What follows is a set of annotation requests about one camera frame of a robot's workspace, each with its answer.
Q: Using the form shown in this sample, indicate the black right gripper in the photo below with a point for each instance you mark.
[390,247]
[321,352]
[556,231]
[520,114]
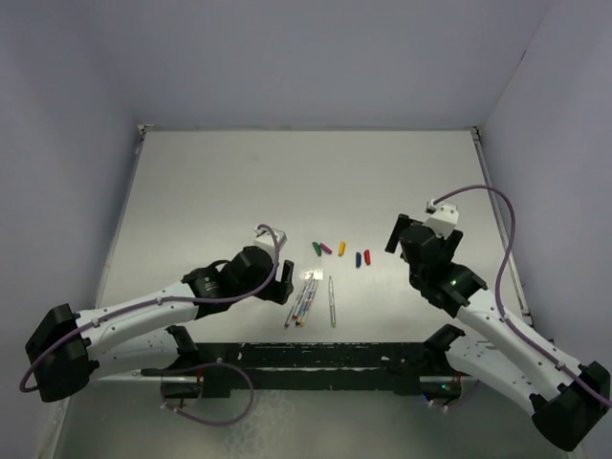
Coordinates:
[448,246]

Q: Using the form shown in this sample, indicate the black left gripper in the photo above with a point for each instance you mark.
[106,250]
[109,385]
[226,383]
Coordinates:
[279,292]

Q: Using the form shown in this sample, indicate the magenta marker pen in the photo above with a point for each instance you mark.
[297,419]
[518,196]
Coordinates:
[288,319]

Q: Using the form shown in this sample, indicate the red marker pen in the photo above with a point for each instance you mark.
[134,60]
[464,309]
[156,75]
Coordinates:
[302,299]

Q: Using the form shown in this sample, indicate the magenta pen cap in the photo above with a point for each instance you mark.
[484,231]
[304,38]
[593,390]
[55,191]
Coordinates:
[325,248]

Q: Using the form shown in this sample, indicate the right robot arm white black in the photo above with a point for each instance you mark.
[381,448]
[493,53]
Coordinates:
[564,397]

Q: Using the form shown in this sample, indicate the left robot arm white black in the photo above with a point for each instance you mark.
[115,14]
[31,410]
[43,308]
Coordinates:
[69,349]

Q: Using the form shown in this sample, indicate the blue marker pen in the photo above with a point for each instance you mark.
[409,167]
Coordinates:
[305,302]

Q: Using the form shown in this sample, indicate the yellow marker pen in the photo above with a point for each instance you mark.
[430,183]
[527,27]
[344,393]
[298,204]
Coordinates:
[309,304]

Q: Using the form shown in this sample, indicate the green pen cap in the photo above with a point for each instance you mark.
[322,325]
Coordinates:
[316,247]

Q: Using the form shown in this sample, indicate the green marker pen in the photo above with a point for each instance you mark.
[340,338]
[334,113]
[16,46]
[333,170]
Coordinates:
[332,302]

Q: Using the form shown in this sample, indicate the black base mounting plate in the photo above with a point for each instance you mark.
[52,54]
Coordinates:
[402,368]

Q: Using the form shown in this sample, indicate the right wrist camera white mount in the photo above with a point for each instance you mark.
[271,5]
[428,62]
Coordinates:
[442,218]

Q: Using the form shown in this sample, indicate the aluminium rail right table edge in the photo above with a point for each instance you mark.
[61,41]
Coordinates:
[498,207]

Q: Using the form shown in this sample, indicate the aluminium rail front edge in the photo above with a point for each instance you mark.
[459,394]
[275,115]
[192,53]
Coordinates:
[137,376]

